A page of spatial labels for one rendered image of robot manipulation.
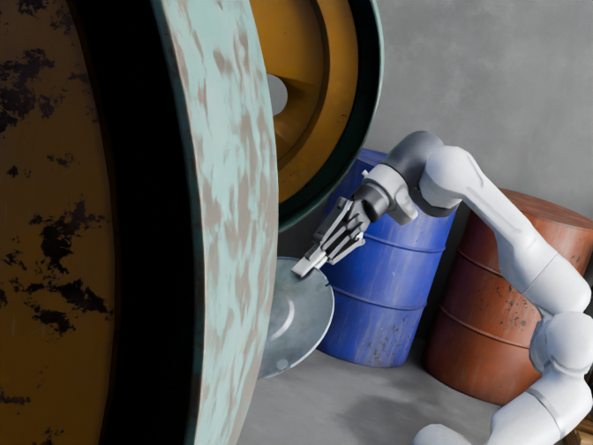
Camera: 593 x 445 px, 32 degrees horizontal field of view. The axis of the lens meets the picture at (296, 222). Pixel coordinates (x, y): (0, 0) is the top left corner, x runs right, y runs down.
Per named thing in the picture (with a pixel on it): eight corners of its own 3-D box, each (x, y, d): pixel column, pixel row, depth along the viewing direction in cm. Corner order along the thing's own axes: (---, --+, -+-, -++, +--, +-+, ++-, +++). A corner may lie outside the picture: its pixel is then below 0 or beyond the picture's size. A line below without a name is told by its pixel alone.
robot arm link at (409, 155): (447, 213, 208) (437, 233, 217) (488, 170, 213) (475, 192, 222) (379, 156, 212) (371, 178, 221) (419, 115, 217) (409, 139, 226)
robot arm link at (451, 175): (546, 265, 217) (431, 169, 223) (577, 230, 200) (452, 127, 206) (514, 301, 213) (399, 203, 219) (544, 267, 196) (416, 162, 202)
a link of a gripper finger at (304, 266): (326, 253, 206) (325, 251, 205) (302, 277, 203) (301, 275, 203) (315, 248, 208) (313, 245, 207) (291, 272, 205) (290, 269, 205)
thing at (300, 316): (213, 407, 190) (212, 404, 189) (176, 301, 211) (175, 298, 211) (356, 335, 191) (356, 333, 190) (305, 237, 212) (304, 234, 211)
